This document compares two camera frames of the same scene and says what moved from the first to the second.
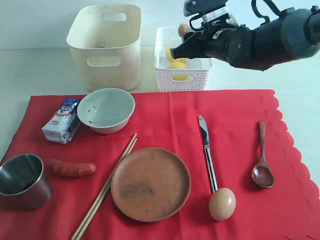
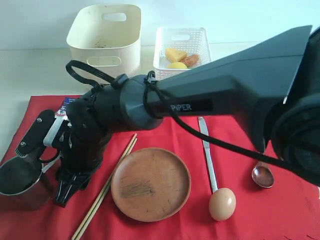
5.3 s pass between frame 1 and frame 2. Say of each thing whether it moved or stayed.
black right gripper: moved
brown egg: stayed
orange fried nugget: moved
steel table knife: stayed
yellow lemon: stayed
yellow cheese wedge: stayed
